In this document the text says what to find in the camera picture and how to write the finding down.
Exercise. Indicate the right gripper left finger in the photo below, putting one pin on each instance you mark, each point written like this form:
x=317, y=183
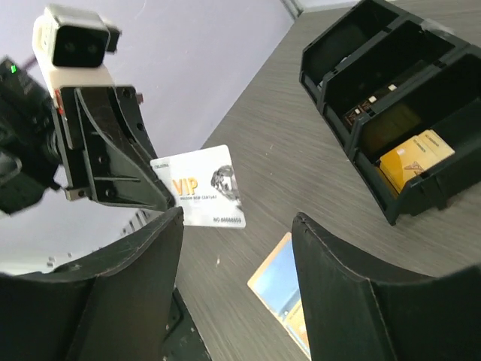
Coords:
x=112, y=304

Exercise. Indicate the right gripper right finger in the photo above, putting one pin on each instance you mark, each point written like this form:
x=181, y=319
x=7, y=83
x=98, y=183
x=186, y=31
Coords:
x=359, y=307

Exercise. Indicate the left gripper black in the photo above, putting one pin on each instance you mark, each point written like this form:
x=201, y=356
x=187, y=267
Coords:
x=105, y=149

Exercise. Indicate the beige leather card holder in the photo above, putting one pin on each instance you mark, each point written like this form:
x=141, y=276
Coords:
x=275, y=282

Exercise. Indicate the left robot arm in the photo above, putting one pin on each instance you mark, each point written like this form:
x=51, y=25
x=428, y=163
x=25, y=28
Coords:
x=29, y=156

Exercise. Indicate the gold card in tray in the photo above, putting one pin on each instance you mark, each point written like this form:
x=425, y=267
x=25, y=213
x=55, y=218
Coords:
x=413, y=157

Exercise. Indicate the black three-compartment tray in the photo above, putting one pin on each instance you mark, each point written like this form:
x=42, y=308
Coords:
x=381, y=75

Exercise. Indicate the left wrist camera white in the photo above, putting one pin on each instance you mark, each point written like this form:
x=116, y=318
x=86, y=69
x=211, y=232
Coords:
x=70, y=44

